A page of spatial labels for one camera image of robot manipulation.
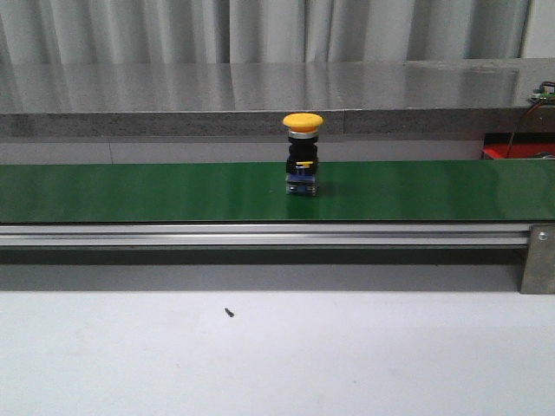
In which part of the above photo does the grey stone counter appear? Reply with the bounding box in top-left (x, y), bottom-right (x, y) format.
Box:
top-left (1, 58), bottom-right (554, 138)

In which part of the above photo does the red bin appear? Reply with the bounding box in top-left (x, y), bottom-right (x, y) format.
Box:
top-left (481, 133), bottom-right (555, 159)

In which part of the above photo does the yellow mushroom push button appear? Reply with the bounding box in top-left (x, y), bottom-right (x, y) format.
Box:
top-left (283, 113), bottom-right (323, 196)

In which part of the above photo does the aluminium conveyor side rail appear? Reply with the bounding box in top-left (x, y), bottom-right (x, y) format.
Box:
top-left (1, 223), bottom-right (531, 247)

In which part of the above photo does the grey curtain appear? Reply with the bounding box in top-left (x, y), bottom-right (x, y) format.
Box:
top-left (1, 1), bottom-right (529, 64)

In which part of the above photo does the metal conveyor support bracket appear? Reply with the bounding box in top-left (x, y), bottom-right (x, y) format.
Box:
top-left (520, 224), bottom-right (555, 295)

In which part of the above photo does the small green circuit board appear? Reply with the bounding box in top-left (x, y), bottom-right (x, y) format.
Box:
top-left (528, 81), bottom-right (555, 104)

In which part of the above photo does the red and black wire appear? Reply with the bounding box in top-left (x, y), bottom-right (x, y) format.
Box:
top-left (505, 81), bottom-right (555, 160)

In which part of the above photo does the green conveyor belt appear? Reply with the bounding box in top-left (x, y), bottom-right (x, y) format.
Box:
top-left (1, 159), bottom-right (554, 224)

